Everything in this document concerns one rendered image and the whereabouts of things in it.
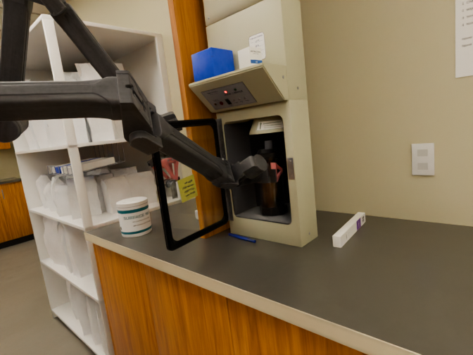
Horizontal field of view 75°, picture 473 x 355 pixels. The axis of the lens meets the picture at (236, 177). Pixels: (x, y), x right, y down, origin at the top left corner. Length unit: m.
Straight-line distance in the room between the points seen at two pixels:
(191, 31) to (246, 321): 0.98
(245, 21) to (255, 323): 0.90
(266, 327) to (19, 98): 0.72
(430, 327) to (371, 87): 0.87
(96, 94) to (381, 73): 1.02
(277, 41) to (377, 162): 0.62
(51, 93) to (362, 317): 0.70
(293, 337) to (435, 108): 0.88
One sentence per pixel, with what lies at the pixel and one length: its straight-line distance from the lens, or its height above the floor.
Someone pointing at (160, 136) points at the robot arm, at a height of 1.34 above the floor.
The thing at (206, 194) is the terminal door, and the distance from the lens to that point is 1.09.
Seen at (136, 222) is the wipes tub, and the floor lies 1.00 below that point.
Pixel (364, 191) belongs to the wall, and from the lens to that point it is 1.36.
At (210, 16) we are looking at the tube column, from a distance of 1.20.
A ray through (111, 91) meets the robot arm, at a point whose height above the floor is 1.43.
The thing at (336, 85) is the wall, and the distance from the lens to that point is 1.37.
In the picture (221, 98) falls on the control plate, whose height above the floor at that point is 1.45.
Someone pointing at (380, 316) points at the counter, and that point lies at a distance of 0.73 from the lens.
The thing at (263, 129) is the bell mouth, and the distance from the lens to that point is 1.04.
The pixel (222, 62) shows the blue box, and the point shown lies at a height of 1.56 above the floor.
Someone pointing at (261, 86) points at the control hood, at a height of 1.46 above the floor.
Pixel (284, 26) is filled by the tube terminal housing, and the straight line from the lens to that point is 1.00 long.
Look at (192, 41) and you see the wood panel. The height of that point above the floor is 1.67.
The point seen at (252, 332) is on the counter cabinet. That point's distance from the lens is 0.93.
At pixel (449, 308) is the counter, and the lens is 0.80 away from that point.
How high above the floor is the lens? 1.34
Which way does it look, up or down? 9 degrees down
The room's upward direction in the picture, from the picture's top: 7 degrees counter-clockwise
